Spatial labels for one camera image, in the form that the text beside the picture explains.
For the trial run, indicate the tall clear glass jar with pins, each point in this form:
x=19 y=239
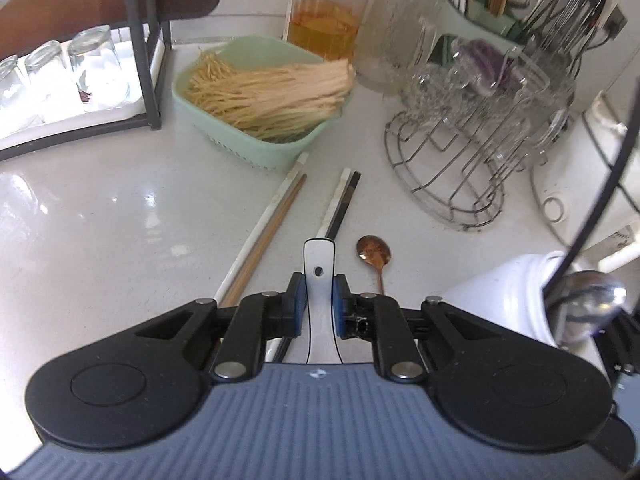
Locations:
x=395 y=30

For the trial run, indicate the purple tinted glass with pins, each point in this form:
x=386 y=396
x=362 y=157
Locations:
x=487 y=67

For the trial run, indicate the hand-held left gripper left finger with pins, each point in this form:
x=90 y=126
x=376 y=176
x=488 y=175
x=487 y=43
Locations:
x=295 y=305

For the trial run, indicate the black chopstick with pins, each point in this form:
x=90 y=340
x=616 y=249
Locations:
x=345 y=205
x=574 y=247

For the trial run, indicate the dried noodles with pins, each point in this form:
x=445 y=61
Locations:
x=270 y=95

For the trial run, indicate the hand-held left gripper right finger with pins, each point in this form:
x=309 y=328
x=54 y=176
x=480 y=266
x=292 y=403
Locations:
x=341 y=305

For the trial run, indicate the red lid plastic jar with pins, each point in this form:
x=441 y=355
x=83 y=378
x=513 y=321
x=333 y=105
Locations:
x=325 y=15

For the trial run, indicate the white ceramic spoon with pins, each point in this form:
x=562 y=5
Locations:
x=318 y=260

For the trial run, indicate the hanging kitchen utensils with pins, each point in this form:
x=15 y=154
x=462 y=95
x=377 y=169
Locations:
x=565 y=0

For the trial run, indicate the black dish rack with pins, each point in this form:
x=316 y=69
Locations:
x=142 y=35

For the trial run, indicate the cluster of clear stemmed glasses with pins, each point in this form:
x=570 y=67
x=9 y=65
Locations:
x=450 y=95

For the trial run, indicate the white electric cooking pot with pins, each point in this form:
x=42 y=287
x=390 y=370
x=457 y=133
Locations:
x=575 y=195

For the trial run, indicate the copper teaspoon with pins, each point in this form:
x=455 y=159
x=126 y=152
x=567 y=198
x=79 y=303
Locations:
x=372 y=252

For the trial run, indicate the white ceramic mug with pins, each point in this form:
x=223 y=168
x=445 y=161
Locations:
x=490 y=290

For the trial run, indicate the green plastic basket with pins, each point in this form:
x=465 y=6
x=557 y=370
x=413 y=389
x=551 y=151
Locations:
x=260 y=152

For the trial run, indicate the green utensil holder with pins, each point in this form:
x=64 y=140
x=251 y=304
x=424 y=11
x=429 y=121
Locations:
x=480 y=25

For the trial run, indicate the metal spoon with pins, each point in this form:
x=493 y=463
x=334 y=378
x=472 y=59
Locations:
x=590 y=300

